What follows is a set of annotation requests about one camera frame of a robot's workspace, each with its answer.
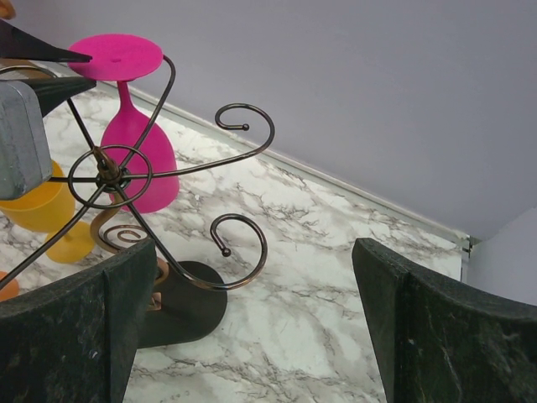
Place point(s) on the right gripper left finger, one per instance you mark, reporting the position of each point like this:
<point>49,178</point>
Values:
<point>75,339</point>

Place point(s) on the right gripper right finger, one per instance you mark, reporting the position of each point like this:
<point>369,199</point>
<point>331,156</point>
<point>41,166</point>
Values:
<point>437,339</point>

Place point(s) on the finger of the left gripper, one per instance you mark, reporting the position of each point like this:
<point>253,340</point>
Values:
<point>51,92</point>
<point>19,45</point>

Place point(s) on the orange wine glass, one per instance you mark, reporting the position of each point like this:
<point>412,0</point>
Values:
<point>10,291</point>

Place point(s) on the yellow wine glass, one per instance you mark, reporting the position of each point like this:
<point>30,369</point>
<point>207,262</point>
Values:
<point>47,209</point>

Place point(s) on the pink wine glass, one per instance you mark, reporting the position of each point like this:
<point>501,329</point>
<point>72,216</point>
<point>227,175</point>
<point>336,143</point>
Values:
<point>124,58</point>

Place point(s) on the wooden rack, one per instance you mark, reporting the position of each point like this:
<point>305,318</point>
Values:
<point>7,10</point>

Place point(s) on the metal wine glass rack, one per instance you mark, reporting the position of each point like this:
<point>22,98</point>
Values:
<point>190,298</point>

